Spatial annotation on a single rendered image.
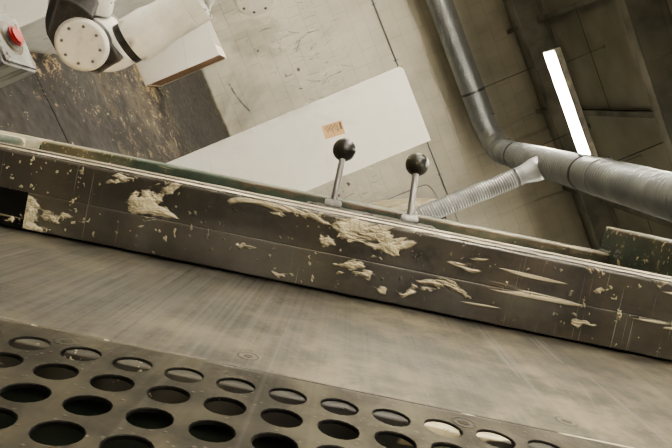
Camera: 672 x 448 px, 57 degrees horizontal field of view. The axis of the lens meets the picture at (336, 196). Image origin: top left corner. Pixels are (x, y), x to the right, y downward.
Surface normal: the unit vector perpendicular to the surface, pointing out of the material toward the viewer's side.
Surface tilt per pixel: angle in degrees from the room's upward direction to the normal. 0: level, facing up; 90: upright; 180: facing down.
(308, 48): 90
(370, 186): 90
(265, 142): 90
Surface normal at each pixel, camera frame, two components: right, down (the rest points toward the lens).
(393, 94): 0.02, 0.14
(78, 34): 0.11, 0.36
